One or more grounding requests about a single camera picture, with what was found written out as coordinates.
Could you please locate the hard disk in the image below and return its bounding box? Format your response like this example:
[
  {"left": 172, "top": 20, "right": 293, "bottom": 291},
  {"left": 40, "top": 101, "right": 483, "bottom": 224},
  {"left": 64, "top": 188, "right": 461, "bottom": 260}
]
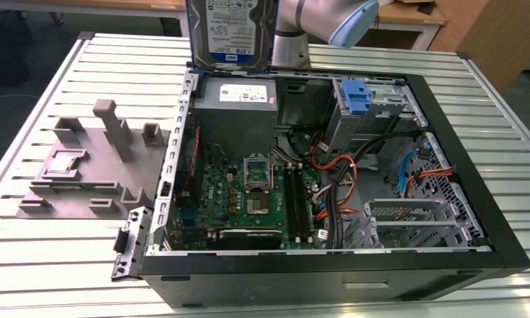
[{"left": 185, "top": 0, "right": 279, "bottom": 76}]

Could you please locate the metal disk bay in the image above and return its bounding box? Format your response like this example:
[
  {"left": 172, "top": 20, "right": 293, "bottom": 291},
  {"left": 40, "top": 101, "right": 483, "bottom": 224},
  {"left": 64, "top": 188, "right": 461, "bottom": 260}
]
[{"left": 362, "top": 197, "right": 477, "bottom": 249}]

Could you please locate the metal socket cover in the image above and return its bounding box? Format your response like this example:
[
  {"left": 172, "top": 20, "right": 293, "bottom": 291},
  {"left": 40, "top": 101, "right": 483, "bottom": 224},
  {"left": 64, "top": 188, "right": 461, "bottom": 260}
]
[{"left": 242, "top": 155, "right": 277, "bottom": 195}]

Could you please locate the grey power supply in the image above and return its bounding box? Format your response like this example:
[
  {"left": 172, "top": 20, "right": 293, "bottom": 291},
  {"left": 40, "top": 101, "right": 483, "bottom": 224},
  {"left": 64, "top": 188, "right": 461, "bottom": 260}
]
[{"left": 187, "top": 78, "right": 279, "bottom": 160}]

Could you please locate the black RAM slot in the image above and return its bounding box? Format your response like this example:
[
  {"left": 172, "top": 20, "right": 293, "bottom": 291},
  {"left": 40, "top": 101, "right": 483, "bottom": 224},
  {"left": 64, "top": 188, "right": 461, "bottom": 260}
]
[
  {"left": 282, "top": 162, "right": 302, "bottom": 244},
  {"left": 293, "top": 162, "right": 315, "bottom": 245}
]

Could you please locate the green motherboard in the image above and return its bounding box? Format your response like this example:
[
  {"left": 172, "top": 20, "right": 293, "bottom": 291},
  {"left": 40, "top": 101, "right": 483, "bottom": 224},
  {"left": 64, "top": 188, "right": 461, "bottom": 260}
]
[{"left": 166, "top": 155, "right": 331, "bottom": 251}]

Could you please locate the CPU socket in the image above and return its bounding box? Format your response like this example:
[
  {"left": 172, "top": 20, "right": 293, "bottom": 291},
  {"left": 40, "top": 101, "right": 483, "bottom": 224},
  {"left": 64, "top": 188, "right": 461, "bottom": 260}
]
[{"left": 245, "top": 193, "right": 274, "bottom": 216}]

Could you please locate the metal optical drive cage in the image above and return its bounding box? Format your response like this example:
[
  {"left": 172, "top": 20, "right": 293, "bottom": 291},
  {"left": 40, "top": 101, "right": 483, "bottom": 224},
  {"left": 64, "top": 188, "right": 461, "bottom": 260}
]
[{"left": 325, "top": 78, "right": 427, "bottom": 156}]

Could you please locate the black graphics card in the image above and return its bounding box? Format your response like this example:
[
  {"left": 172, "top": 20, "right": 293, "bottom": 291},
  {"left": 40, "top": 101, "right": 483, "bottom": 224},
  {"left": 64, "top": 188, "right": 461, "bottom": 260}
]
[{"left": 205, "top": 227, "right": 285, "bottom": 251}]

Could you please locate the blue VGA port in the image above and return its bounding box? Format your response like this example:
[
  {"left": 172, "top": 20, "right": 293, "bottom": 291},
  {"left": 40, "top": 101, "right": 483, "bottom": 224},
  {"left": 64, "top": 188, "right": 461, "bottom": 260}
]
[{"left": 179, "top": 207, "right": 198, "bottom": 230}]

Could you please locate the blue drive latch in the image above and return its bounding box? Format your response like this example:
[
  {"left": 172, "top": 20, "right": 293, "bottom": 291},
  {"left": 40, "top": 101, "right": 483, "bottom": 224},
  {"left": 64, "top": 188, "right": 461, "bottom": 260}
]
[{"left": 341, "top": 79, "right": 373, "bottom": 116}]

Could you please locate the black open PC case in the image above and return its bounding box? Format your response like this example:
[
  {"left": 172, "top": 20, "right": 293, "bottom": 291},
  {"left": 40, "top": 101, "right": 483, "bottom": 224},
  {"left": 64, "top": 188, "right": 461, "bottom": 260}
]
[{"left": 138, "top": 60, "right": 530, "bottom": 307}]

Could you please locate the grey parts rack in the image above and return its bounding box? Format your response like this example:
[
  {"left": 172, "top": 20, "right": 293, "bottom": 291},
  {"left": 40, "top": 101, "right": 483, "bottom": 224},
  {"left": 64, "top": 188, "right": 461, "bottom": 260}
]
[{"left": 16, "top": 98, "right": 172, "bottom": 222}]

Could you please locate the green RAM stick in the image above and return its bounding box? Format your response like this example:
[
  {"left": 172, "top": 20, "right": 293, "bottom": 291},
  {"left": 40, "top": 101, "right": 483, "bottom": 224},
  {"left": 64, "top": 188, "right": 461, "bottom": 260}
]
[{"left": 48, "top": 182, "right": 96, "bottom": 193}]

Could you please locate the silver CPU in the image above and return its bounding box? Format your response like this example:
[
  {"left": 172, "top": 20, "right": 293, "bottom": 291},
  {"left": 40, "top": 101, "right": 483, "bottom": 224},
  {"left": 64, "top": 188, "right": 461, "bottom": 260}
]
[{"left": 45, "top": 152, "right": 80, "bottom": 176}]

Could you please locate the brown wooden cabinet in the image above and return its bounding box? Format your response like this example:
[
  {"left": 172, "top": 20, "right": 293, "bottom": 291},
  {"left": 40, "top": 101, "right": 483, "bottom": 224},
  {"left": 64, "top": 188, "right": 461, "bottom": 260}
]
[{"left": 431, "top": 0, "right": 530, "bottom": 95}]

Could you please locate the black office chair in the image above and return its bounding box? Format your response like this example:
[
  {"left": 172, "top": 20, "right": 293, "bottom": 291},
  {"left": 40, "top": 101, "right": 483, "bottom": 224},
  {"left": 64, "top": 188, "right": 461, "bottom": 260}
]
[{"left": 0, "top": 9, "right": 34, "bottom": 89}]

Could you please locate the orange wire bundle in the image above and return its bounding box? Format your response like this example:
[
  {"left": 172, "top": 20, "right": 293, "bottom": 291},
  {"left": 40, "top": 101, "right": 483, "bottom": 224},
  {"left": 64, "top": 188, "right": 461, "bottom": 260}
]
[{"left": 310, "top": 127, "right": 359, "bottom": 221}]

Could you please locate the black cable bundle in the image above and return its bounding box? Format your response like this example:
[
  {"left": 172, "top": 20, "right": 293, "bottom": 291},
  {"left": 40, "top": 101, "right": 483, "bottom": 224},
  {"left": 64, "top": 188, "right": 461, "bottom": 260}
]
[{"left": 325, "top": 131, "right": 425, "bottom": 249}]

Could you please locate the blue data wire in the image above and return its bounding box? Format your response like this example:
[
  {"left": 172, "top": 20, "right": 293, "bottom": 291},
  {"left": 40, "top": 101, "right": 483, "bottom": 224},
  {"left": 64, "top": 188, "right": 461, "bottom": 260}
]
[{"left": 395, "top": 138, "right": 433, "bottom": 197}]

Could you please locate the orange disk power wire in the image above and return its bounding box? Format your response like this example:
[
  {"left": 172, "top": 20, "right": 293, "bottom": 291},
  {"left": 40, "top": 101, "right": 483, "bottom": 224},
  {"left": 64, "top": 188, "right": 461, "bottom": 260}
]
[{"left": 402, "top": 166, "right": 455, "bottom": 197}]

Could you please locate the grey card retainer bracket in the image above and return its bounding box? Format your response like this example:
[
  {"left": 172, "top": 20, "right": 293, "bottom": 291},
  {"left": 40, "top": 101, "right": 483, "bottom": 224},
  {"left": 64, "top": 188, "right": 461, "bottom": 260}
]
[{"left": 109, "top": 205, "right": 154, "bottom": 282}]

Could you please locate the wooden desk with white frame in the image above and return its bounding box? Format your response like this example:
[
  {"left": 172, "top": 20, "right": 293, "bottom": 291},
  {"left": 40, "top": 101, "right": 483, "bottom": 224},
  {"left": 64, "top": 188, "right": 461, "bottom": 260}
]
[
  {"left": 34, "top": 0, "right": 190, "bottom": 38},
  {"left": 370, "top": 0, "right": 450, "bottom": 50}
]

